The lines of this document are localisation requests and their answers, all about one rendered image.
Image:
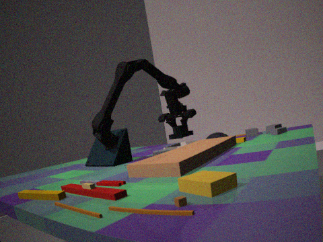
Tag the red long flat block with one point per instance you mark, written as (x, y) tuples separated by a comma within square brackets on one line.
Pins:
[(91, 190)]

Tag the orange panel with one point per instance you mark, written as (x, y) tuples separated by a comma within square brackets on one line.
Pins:
[(179, 162)]

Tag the yellow rectangular block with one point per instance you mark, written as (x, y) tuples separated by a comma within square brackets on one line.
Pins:
[(240, 140), (208, 183), (42, 195)]

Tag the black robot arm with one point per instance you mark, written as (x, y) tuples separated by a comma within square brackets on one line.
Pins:
[(102, 122)]

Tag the small brown cube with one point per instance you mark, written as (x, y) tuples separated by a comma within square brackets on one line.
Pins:
[(180, 201)]

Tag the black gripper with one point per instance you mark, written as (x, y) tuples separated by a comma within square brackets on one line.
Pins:
[(175, 112)]

